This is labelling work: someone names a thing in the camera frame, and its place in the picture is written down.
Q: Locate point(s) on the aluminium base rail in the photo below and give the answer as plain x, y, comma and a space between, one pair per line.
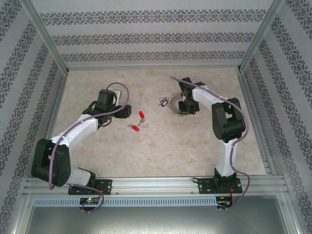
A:
156, 185

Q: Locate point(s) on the lilac key tag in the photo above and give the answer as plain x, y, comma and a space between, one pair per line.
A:
161, 98

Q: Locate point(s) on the grey metal panel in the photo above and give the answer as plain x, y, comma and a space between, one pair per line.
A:
156, 221

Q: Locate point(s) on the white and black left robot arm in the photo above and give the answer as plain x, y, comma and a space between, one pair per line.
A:
80, 126

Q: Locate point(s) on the aluminium frame post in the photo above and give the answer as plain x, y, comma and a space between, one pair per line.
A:
259, 36
46, 36

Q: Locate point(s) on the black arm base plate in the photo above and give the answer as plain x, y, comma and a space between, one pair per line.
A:
104, 186
206, 186

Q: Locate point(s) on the silver disc with key rings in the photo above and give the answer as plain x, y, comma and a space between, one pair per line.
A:
175, 104

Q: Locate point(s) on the small circuit board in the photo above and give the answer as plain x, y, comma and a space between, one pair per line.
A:
223, 202
90, 200

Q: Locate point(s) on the aluminium frame side rail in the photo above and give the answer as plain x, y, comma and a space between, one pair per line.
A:
57, 102
257, 122

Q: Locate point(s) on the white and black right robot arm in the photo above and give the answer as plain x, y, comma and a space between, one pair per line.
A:
228, 156

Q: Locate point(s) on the red key tag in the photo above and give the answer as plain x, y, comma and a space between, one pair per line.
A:
135, 128
141, 115

